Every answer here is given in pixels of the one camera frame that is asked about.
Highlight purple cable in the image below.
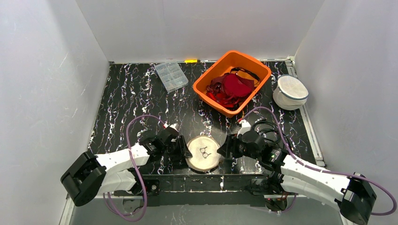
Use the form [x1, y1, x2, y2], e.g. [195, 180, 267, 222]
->
[239, 106, 398, 217]
[102, 115, 168, 223]

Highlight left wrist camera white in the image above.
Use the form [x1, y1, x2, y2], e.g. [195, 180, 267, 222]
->
[168, 123, 179, 132]

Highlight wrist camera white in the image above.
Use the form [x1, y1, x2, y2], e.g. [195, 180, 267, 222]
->
[237, 120, 251, 137]
[168, 123, 179, 132]

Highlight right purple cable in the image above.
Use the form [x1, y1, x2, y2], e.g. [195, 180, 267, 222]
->
[239, 106, 398, 217]

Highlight grey-trim mesh laundry bag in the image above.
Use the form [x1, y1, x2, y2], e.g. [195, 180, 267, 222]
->
[273, 75, 309, 111]

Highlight dark maroon bra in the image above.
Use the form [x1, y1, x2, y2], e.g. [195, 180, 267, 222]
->
[207, 75, 224, 92]

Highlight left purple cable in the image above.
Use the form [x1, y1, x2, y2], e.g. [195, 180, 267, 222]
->
[102, 115, 168, 223]

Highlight orange bra black straps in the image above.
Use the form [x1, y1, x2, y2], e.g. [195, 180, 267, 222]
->
[230, 67, 261, 86]

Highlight yellow marker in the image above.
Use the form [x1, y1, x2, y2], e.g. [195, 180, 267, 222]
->
[184, 59, 200, 63]

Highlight coiled black cable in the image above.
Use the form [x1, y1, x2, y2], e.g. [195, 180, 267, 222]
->
[252, 119, 294, 150]

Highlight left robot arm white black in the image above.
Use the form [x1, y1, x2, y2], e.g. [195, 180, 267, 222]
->
[60, 127, 192, 206]

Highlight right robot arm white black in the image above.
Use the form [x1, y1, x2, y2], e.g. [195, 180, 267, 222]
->
[217, 130, 377, 225]

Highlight orange plastic bin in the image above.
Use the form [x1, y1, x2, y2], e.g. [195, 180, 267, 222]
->
[193, 50, 271, 118]

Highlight crimson red bra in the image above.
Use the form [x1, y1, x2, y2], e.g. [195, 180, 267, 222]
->
[222, 73, 254, 98]

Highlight clear plastic compartment box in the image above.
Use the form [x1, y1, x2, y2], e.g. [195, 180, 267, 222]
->
[154, 61, 188, 93]

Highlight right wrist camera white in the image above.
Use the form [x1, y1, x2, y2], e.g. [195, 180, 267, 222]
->
[237, 120, 251, 137]

